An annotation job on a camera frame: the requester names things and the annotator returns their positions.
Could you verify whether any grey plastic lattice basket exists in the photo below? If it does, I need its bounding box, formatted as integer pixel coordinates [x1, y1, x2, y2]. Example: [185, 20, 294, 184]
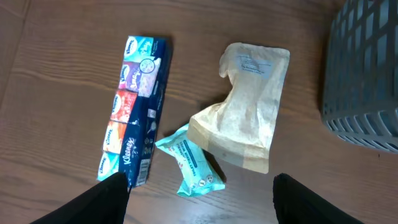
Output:
[321, 0, 397, 154]

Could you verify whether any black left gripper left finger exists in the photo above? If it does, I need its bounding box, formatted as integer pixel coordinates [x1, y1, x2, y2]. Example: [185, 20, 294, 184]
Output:
[33, 172, 129, 224]

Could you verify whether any blue Kleenex tissue multipack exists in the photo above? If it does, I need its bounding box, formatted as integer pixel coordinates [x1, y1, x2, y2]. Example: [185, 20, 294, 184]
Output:
[97, 35, 172, 187]

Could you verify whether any beige paper pouch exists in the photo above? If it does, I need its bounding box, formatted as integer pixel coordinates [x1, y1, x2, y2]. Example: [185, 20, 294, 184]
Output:
[187, 42, 290, 174]

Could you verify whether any teal wipes packet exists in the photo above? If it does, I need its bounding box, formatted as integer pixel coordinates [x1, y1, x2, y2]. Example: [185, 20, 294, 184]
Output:
[155, 124, 225, 197]

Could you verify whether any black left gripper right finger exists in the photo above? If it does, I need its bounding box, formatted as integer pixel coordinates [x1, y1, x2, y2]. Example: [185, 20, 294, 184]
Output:
[272, 173, 362, 224]

